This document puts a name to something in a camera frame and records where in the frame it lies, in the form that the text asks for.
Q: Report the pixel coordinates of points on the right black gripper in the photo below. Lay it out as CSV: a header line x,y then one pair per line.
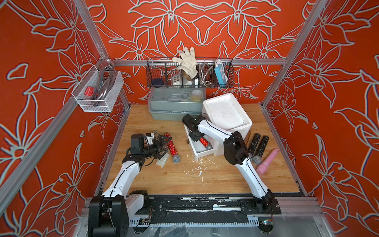
x,y
195,139

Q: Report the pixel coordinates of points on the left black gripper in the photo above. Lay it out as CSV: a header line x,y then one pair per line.
x,y
159,147

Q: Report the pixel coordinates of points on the red sparkly microphone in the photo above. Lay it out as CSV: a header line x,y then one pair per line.
x,y
205,143
173,151

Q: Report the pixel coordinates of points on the white bottom drawer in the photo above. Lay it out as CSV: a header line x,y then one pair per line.
x,y
198,149

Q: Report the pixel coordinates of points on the white drawer cabinet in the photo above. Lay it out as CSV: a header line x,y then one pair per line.
x,y
224,115

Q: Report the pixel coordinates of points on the black sparkly microphone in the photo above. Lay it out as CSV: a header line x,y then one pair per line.
x,y
257,158
253,145

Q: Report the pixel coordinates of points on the pink microphone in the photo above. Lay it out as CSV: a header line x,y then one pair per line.
x,y
262,167

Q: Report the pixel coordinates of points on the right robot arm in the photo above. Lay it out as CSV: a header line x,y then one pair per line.
x,y
236,153

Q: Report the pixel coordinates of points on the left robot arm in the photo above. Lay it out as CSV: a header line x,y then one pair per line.
x,y
109,213

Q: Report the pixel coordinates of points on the small white orange packet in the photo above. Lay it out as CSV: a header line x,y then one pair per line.
x,y
161,163

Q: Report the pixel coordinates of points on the yellow tape roll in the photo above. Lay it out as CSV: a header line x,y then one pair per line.
x,y
196,96

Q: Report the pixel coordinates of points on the grey plastic bin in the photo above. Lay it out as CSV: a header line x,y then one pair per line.
x,y
173,104

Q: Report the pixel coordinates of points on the white power strip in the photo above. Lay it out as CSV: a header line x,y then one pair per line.
x,y
177,79

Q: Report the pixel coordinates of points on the dark blue round lid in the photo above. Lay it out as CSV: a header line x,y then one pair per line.
x,y
157,83

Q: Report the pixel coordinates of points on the white work glove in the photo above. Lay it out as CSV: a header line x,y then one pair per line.
x,y
187,62

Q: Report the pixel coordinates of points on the blue white box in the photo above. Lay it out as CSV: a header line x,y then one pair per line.
x,y
220,73

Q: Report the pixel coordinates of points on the red item in basket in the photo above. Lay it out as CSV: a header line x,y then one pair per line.
x,y
88,92

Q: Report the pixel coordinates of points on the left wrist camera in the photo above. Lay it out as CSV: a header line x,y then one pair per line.
x,y
150,137

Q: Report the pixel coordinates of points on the black wire wall basket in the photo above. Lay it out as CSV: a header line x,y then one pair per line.
x,y
203,73

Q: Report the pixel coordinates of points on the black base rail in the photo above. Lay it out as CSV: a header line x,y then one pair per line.
x,y
206,208

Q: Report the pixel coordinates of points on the white wire wall basket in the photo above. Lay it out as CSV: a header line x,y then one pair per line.
x,y
107,85

